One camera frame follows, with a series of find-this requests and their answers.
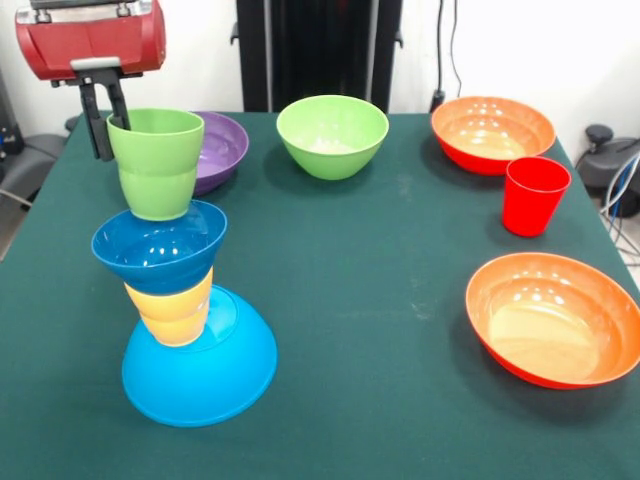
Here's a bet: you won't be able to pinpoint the red plastic cup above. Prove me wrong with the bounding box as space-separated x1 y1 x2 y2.
501 156 573 238

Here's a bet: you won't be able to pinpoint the light green plastic bowl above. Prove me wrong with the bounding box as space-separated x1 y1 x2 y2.
275 94 390 182

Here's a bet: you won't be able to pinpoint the yellow stepped plastic cup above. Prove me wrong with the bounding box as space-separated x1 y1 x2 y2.
123 267 215 348

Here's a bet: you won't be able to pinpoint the dark blue plastic bowl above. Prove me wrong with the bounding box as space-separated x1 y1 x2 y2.
90 199 229 295

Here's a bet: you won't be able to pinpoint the green stepped plastic cup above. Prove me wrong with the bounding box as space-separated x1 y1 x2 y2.
106 108 206 222

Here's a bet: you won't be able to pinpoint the light blue plastic bowl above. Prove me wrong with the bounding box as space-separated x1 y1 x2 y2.
121 284 279 428

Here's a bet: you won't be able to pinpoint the purple plastic bowl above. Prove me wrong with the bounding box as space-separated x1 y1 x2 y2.
192 110 250 197

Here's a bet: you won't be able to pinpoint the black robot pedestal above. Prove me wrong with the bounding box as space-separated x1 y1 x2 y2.
230 0 405 114

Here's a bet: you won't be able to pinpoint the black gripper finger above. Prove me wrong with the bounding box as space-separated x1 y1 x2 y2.
102 79 132 131
78 82 117 163

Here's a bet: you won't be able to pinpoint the blue and white cables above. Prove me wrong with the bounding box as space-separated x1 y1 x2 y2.
602 152 640 256

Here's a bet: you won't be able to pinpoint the dark green tablecloth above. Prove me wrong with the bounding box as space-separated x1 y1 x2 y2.
0 109 640 480

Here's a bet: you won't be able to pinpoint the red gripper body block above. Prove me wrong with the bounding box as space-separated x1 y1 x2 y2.
14 0 167 87

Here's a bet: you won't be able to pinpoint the orange plastic bowl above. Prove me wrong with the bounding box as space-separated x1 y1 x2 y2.
430 95 557 177
464 252 640 390

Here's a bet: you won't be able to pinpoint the black wall cable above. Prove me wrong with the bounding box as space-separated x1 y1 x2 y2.
430 0 464 114

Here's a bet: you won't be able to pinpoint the black equipment box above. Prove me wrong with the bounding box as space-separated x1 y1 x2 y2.
0 69 26 161

